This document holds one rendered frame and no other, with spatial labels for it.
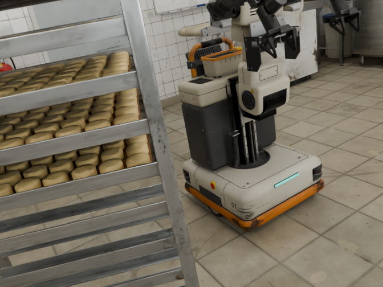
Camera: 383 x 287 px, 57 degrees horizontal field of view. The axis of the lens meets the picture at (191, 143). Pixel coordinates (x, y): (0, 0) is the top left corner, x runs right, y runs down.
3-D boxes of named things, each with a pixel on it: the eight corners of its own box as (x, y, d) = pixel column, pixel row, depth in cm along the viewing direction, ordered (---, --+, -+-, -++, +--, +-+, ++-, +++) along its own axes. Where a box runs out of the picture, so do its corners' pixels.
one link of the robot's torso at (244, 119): (235, 122, 201) (229, 80, 192) (271, 107, 214) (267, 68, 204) (267, 132, 180) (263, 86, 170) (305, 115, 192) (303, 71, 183)
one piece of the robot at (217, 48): (191, 90, 212) (177, 56, 212) (236, 76, 227) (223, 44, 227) (199, 85, 202) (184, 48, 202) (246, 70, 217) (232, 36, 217)
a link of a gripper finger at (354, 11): (368, 26, 154) (359, 7, 154) (357, 29, 150) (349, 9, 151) (355, 33, 160) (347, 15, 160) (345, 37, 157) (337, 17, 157)
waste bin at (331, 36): (367, 52, 546) (368, 7, 521) (345, 60, 523) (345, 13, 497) (337, 51, 590) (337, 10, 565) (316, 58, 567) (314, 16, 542)
